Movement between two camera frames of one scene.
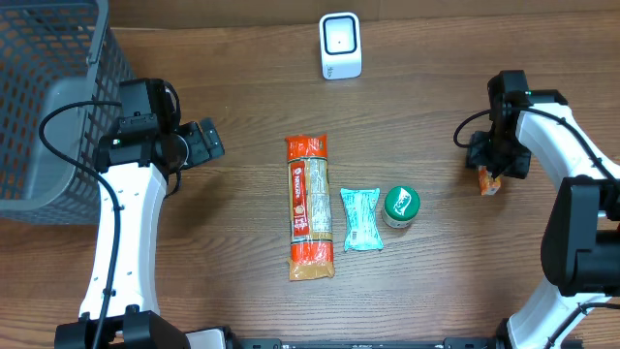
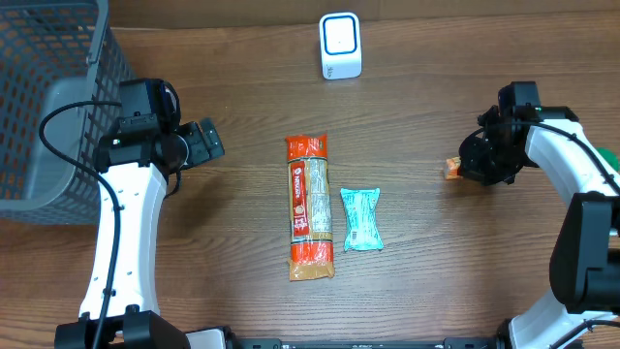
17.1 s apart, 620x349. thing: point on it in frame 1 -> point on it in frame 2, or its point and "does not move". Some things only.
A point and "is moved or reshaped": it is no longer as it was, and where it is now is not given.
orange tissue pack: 488,186 is moved or reshaped
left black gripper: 203,141 does not move
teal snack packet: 363,230 does not move
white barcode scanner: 341,45 does not move
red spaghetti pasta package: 311,253 does not move
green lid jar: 401,206 -> 610,157
